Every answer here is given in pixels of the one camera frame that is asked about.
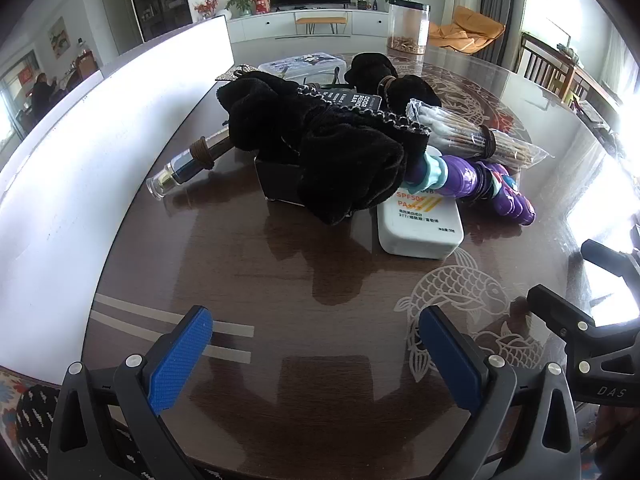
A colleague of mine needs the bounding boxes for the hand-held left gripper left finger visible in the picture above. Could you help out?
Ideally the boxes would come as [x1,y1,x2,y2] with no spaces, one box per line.
[47,305,213,480]

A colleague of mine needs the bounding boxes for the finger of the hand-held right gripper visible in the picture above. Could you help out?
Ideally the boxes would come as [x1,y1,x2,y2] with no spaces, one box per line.
[581,239,640,286]
[526,284,608,356]

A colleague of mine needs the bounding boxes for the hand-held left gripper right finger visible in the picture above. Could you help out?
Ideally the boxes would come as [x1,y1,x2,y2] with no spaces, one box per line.
[419,305,581,480]

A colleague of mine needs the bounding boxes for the glasses with brown band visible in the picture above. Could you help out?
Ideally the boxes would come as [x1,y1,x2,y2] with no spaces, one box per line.
[147,129,232,204]

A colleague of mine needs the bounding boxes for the white sunscreen bottle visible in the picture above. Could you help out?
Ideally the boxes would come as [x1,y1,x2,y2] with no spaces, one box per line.
[377,145,466,261]

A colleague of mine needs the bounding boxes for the patterned seat cushion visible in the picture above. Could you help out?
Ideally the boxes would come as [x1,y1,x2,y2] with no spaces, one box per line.
[0,364,166,480]

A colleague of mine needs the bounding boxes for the purple plastic toy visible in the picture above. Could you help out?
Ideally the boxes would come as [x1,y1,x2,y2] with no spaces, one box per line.
[404,152,537,227]

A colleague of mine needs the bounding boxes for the wooden side table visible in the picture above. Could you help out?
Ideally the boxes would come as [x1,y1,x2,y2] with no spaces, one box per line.
[564,42,623,128]

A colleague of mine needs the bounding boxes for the cotton swab packet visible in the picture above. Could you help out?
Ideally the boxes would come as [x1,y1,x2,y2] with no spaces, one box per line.
[405,97,549,169]

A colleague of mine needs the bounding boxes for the wooden chair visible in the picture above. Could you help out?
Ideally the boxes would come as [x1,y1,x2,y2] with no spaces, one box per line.
[519,31,577,102]

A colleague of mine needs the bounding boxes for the large black fluffy cloth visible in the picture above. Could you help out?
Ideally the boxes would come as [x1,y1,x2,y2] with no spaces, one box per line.
[216,72,431,227]

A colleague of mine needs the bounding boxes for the orange lounge chair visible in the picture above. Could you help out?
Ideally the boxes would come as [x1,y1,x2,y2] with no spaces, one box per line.
[429,5,507,54]

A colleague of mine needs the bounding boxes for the black fluffy bundle tied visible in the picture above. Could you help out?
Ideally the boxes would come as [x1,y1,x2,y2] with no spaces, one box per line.
[345,51,444,122]

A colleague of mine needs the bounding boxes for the grey curtain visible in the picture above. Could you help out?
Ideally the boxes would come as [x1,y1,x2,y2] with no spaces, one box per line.
[479,0,527,64]

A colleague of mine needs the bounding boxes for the black printed label card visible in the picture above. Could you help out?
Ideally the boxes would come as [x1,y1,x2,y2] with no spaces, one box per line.
[320,86,384,112]

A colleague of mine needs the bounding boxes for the clear jar with black lid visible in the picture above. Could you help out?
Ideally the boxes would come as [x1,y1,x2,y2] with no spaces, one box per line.
[386,2,431,57]

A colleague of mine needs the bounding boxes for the cartoon print plastic box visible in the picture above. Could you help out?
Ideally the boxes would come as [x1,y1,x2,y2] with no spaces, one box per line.
[258,52,347,82]

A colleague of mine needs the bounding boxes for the white television cabinet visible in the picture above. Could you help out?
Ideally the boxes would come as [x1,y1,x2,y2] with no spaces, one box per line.
[226,9,392,44]

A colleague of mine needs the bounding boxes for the white door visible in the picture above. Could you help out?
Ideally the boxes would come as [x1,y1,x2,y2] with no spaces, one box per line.
[101,0,127,56]

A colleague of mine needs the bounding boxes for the red flower plant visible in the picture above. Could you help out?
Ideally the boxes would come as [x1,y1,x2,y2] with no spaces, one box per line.
[193,0,221,22]

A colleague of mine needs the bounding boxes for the orange bench stool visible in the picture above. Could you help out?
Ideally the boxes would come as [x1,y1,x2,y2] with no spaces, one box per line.
[294,15,349,37]

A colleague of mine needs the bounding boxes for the framed wall picture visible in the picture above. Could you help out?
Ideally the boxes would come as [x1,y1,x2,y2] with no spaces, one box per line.
[47,16,69,59]

